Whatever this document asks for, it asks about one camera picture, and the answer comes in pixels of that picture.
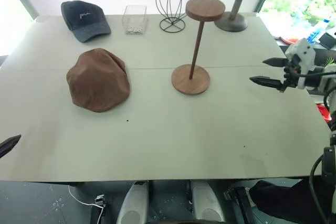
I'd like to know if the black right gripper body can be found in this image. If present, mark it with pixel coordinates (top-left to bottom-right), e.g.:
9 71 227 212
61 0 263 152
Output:
281 55 301 93

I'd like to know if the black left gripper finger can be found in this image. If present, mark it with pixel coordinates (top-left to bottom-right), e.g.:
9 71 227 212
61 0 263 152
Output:
0 134 22 159

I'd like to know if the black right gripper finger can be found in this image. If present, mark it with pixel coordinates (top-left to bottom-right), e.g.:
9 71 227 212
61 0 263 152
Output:
262 57 287 68
249 76 284 92

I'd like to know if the brown cap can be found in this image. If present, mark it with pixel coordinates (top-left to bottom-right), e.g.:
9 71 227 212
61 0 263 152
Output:
66 48 131 113

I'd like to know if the grey hat stand tan pole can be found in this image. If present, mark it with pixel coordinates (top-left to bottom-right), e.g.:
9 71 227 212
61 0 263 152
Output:
214 0 266 33

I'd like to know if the brown wooden hat stand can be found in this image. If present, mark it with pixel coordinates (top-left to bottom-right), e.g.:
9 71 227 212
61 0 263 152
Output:
171 0 226 95

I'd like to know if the orange red flat object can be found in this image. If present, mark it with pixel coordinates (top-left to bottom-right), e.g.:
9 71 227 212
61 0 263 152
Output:
278 37 300 46

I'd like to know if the black box device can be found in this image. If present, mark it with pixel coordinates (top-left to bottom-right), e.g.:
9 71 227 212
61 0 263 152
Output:
318 33 336 50

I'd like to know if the red plastic object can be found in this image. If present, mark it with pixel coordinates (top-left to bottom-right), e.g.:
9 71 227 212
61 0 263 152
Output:
316 103 332 123

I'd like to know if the black cloth bundle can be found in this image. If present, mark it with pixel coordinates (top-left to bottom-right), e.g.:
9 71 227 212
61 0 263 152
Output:
248 179 328 220

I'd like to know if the silver rounded robot leg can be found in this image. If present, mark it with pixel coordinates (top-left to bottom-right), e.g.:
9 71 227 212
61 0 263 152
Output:
190 180 226 224
116 181 150 224

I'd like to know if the small metal rings pile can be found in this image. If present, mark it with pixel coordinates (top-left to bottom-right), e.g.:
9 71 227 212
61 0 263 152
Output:
125 26 144 35

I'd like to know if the clear plastic box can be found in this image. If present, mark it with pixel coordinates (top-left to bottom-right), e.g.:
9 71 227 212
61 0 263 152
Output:
122 5 147 35

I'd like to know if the dark denim baseball cap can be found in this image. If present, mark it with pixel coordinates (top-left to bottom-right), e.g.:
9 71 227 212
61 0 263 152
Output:
61 0 111 44

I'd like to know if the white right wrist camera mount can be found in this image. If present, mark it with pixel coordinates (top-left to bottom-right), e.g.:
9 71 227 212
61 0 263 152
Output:
285 38 316 90

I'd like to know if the white floor cable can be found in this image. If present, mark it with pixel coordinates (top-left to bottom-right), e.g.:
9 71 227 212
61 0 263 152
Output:
68 185 104 224

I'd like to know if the black wire hat stand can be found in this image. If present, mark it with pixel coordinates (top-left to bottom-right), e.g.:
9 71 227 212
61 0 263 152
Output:
155 0 196 34

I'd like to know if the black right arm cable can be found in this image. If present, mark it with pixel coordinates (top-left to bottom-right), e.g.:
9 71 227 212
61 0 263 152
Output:
287 71 336 224

